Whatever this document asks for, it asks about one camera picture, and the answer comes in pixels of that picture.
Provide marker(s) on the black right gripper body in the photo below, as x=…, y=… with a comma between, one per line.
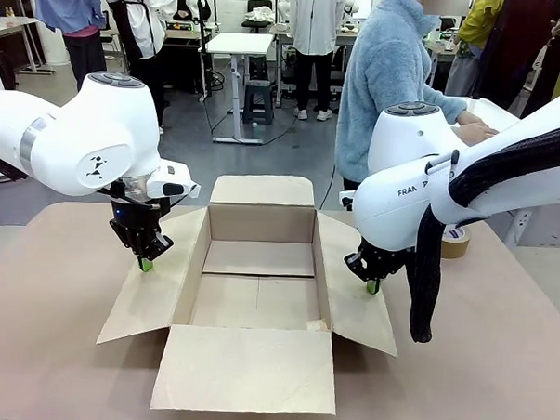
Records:
x=375, y=263

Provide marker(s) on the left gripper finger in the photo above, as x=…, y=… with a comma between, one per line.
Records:
x=159, y=249
x=142, y=264

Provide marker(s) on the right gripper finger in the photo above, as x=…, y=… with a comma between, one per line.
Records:
x=370, y=286
x=377, y=286

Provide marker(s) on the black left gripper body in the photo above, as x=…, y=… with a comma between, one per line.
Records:
x=135, y=222

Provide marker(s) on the brown cardboard box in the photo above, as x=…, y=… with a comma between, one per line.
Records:
x=245, y=366

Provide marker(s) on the person's left forearm blue sleeve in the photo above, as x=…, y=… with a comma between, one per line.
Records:
x=447, y=105

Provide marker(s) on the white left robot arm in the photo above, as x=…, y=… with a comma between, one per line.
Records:
x=93, y=132

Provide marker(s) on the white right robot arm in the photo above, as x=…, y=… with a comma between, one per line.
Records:
x=401, y=210

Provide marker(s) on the person's right hand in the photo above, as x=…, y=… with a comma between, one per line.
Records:
x=478, y=135

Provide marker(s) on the person's left hand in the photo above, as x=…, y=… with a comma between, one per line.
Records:
x=472, y=120

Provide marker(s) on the brown packing tape roll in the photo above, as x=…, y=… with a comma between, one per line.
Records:
x=459, y=248

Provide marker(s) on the person in blue fleece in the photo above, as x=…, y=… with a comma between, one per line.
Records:
x=387, y=84

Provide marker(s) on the grey step stool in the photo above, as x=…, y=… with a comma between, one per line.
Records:
x=258, y=88

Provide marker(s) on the black pole stand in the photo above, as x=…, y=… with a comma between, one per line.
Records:
x=204, y=53

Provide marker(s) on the person with black apron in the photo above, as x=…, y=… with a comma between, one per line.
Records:
x=130, y=17

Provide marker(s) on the white standing desk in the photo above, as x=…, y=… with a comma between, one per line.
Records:
x=241, y=43

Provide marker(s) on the person in blue shirt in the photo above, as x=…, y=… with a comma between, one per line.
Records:
x=66, y=5

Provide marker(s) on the light wooden table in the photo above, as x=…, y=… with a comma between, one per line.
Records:
x=9, y=21

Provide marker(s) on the office chair with white cloth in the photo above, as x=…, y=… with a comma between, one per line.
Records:
x=258, y=16

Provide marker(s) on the grey workbench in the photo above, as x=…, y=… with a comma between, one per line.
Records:
x=281, y=31

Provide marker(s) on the person in white jacket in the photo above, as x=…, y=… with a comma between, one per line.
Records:
x=316, y=21

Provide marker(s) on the person in dark clothes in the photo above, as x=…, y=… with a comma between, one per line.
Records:
x=519, y=44

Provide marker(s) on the person in yellow jacket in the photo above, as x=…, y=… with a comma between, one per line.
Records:
x=479, y=19

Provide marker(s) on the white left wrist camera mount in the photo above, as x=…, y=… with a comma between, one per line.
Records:
x=174, y=180

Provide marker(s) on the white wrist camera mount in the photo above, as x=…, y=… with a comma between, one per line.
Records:
x=345, y=196
x=174, y=180

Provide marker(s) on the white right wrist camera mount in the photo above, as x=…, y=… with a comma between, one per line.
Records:
x=345, y=196

